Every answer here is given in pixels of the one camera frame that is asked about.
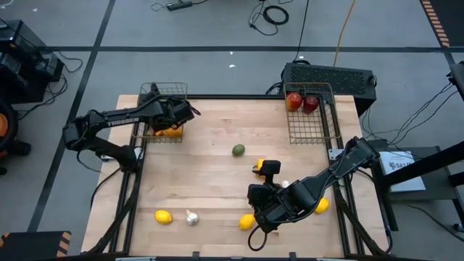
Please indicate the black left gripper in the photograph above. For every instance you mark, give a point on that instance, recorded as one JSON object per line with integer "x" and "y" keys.
{"x": 170, "y": 112}

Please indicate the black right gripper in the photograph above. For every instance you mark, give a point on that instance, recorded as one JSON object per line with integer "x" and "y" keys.
{"x": 270, "y": 203}

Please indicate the orange bell pepper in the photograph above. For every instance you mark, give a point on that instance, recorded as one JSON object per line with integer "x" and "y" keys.
{"x": 173, "y": 132}

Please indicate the yellow lemon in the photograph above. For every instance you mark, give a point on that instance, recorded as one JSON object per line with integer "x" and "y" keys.
{"x": 323, "y": 206}
{"x": 246, "y": 222}
{"x": 163, "y": 217}

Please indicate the green oval fruit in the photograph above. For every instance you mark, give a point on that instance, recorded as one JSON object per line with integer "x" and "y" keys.
{"x": 238, "y": 150}

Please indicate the dark red apple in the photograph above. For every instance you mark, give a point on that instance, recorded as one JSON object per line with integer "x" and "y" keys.
{"x": 310, "y": 105}

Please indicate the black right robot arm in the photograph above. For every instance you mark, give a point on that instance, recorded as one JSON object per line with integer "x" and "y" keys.
{"x": 340, "y": 166}

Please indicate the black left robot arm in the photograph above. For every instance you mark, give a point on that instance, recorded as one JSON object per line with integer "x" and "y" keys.
{"x": 94, "y": 119}

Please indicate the black power strip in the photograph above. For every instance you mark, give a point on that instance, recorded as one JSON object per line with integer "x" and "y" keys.
{"x": 179, "y": 5}

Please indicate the black perforated equipment case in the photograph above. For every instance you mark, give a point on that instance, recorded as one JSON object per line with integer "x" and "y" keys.
{"x": 326, "y": 78}

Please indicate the white printed sheet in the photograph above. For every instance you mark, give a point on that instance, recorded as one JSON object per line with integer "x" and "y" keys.
{"x": 402, "y": 177}

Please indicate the black equipment stack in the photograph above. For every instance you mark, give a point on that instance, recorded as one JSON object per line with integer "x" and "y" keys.
{"x": 21, "y": 72}

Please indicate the black orange round machine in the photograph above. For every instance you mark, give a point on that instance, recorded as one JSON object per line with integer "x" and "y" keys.
{"x": 3, "y": 125}

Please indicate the black side stand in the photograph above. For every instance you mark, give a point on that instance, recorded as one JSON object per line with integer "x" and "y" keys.
{"x": 438, "y": 192}

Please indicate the black hazard-striped platform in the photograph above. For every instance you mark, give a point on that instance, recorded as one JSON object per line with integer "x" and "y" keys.
{"x": 32, "y": 246}
{"x": 453, "y": 18}

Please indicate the black device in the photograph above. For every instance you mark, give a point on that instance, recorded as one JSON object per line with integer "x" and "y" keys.
{"x": 458, "y": 78}

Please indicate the black metal table frame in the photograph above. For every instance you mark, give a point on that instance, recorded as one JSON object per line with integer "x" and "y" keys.
{"x": 235, "y": 96}

